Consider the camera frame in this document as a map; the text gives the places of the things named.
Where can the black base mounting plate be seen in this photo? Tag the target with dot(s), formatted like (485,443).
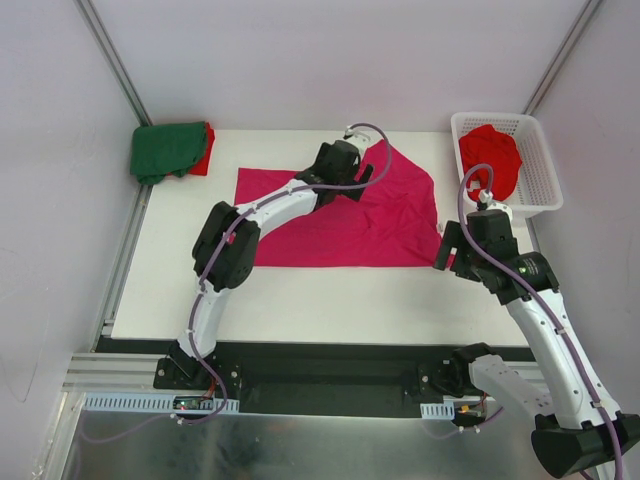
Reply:
(384,381)

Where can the white plastic laundry basket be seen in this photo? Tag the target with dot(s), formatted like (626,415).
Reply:
(537,189)

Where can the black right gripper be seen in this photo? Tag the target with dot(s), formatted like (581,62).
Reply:
(454,248)

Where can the left aluminium corner post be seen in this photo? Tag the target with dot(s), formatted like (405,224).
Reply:
(96,26)

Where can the aluminium corner post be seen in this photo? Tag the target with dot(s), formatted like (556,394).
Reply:
(588,12)
(96,26)

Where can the white cable duct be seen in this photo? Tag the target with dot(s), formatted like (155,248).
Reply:
(451,409)
(158,403)

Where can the right white cable duct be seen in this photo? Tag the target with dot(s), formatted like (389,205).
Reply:
(451,409)

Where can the red t shirt in basket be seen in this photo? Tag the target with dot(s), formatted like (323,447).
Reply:
(486,145)

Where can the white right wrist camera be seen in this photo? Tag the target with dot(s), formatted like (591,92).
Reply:
(486,201)

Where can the folded red t shirt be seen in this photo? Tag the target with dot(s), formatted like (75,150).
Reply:
(202,166)

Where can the right aluminium corner post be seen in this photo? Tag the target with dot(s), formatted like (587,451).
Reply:
(588,12)

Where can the left white cable duct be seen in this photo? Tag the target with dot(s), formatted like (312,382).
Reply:
(158,403)

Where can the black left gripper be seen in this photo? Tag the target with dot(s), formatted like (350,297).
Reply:
(347,181)

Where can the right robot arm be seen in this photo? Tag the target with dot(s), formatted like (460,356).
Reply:
(577,426)

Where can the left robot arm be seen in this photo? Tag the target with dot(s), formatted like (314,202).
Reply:
(225,251)

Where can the pink t shirt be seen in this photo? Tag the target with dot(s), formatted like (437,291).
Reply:
(394,224)

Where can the folded green t shirt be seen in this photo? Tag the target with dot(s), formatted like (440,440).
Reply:
(169,149)

